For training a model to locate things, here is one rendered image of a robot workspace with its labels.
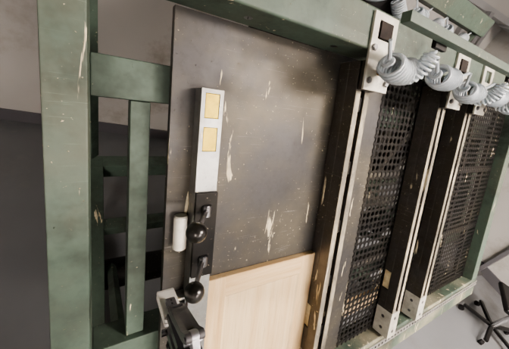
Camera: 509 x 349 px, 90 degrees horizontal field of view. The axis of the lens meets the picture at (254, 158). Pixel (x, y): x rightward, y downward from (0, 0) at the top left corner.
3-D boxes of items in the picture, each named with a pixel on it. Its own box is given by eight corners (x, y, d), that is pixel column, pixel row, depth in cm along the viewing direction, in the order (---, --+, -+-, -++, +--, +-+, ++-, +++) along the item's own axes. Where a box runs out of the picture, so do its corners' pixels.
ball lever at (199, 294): (194, 264, 59) (181, 308, 46) (195, 249, 58) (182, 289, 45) (210, 265, 59) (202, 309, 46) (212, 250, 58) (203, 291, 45)
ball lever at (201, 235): (198, 216, 57) (182, 247, 44) (199, 199, 56) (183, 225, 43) (214, 217, 57) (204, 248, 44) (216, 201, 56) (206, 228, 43)
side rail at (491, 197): (451, 270, 173) (471, 280, 163) (494, 107, 154) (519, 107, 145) (457, 268, 177) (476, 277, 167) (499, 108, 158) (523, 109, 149)
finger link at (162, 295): (164, 324, 40) (164, 319, 40) (156, 294, 46) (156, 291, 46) (183, 317, 41) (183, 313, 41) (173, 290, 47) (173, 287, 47)
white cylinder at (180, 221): (172, 213, 57) (170, 246, 58) (176, 219, 54) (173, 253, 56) (185, 212, 59) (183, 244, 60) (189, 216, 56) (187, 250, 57)
